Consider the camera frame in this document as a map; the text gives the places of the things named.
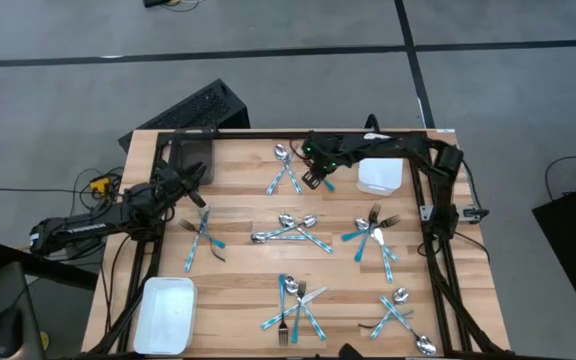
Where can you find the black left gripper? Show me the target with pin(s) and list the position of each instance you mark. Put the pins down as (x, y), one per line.
(175, 182)

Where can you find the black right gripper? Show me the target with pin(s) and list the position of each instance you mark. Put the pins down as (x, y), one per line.
(320, 152)

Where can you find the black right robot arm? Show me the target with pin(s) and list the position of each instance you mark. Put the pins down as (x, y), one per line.
(393, 146)

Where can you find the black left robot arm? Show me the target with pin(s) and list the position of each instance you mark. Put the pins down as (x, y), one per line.
(88, 226)

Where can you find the dark grey plastic tray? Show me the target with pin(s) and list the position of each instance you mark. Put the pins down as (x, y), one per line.
(193, 152)

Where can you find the black perforated computer case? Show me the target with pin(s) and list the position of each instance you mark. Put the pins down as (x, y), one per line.
(198, 107)

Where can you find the large white plastic bin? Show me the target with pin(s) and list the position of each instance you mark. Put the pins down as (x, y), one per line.
(165, 315)

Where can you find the black metal beam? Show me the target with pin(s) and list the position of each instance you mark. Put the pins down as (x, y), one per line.
(48, 267)

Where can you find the grey side desk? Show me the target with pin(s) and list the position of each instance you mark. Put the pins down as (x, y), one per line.
(28, 300)

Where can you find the black computer mouse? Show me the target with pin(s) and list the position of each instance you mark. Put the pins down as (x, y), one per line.
(7, 332)

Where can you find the black aluminium table frame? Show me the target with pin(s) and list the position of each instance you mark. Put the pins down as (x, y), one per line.
(248, 134)

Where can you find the black mount block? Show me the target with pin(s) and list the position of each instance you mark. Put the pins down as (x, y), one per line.
(349, 352)

